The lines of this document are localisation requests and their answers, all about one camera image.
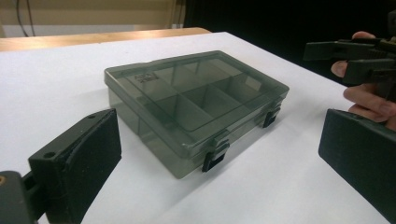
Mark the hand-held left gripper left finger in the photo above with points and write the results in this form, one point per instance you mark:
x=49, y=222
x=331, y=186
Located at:
x=77, y=165

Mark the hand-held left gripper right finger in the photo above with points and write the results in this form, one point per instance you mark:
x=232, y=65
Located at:
x=361, y=149

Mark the grey translucent plastic compartment box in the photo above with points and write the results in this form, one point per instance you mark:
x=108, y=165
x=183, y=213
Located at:
x=193, y=105

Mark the white table cover sheet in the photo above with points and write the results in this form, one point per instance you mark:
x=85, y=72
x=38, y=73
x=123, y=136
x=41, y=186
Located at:
x=62, y=77

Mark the light wooden shelf unit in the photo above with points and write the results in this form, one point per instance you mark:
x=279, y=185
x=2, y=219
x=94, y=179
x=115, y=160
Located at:
x=93, y=14

